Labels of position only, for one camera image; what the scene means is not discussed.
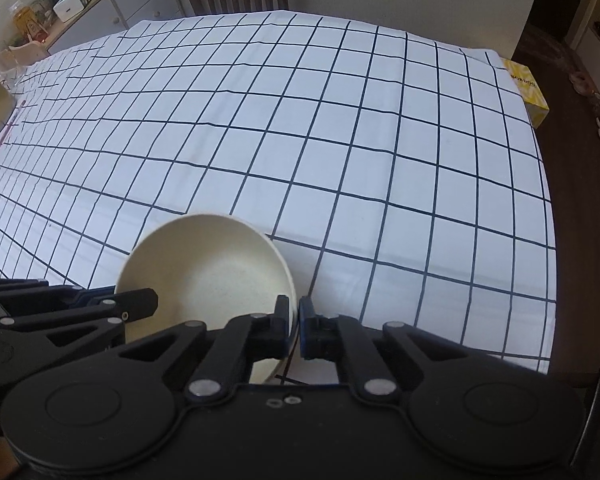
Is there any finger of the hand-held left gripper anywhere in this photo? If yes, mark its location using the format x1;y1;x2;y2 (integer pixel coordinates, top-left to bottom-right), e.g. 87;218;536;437
0;288;159;334
0;278;116;302

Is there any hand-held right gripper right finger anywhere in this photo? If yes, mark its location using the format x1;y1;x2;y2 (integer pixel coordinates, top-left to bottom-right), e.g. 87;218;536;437
298;296;473;397

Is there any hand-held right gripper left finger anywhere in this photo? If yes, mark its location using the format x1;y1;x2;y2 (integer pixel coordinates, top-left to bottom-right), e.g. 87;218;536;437
117;294;292;402

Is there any cream bowl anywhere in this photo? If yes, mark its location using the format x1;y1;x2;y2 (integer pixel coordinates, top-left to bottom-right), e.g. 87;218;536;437
115;213;297;386

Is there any red pen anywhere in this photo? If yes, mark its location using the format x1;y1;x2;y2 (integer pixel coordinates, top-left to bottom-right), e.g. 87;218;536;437
0;119;18;154

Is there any checked white tablecloth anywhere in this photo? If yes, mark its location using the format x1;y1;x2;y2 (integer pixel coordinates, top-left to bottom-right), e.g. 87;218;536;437
0;9;557;376

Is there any orange packet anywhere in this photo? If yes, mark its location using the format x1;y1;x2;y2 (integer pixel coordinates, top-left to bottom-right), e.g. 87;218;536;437
13;6;49;44

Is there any small white box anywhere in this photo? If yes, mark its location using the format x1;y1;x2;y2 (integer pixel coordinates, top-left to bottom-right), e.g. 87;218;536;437
53;0;87;24

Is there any white drawer sideboard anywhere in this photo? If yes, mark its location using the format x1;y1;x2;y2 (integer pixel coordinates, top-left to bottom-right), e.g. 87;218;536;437
45;0;187;54

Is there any yellow tissue box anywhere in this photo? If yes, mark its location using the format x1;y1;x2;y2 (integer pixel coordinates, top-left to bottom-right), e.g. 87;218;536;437
500;57;551;129

